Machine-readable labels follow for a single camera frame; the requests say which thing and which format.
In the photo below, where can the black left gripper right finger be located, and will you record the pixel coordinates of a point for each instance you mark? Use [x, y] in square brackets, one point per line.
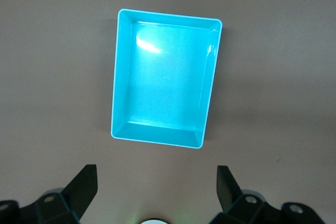
[231, 195]

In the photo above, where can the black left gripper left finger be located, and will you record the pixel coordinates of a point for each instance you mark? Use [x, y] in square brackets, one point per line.
[78, 195]

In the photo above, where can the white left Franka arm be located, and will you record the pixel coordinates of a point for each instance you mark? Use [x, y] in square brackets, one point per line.
[155, 221]

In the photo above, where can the blue plastic box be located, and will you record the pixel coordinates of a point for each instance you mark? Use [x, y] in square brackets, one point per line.
[165, 77]

